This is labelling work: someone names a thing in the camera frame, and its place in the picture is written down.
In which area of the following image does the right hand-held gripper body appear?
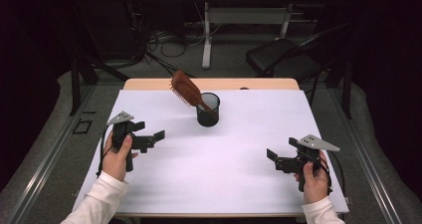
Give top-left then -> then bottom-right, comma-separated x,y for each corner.
274,133 -> 341,193

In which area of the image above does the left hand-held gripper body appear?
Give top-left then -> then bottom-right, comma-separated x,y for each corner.
105,111 -> 157,173

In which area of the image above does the black mesh cup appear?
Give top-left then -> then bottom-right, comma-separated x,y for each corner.
195,92 -> 221,128

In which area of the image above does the brown wooden scoop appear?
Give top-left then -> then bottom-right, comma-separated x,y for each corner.
169,69 -> 217,119

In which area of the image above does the person's right hand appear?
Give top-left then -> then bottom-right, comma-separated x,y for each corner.
294,149 -> 333,205

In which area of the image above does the person's left hand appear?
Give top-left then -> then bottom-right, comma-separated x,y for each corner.
101,133 -> 139,183

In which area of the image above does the dark floor socket plate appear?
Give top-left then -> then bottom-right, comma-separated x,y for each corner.
72,117 -> 94,135

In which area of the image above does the black metal stand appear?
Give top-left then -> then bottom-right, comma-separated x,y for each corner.
340,56 -> 353,120
68,4 -> 131,117

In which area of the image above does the wooden table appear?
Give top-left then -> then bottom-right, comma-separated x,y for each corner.
79,78 -> 349,219

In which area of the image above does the black folding chair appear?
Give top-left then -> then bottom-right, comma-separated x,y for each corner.
245,22 -> 353,86

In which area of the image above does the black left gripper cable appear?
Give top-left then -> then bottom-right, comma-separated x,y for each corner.
96,125 -> 112,179

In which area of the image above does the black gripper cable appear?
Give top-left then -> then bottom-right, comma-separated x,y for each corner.
317,150 -> 346,198
96,125 -> 112,179

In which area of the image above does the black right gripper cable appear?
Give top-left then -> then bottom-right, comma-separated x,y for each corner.
317,150 -> 346,198

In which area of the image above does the tangle of black floor cables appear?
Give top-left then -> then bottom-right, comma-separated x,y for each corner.
144,27 -> 207,80

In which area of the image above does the aluminium floor rail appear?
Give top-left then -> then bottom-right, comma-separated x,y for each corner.
327,86 -> 404,224
6,84 -> 98,224

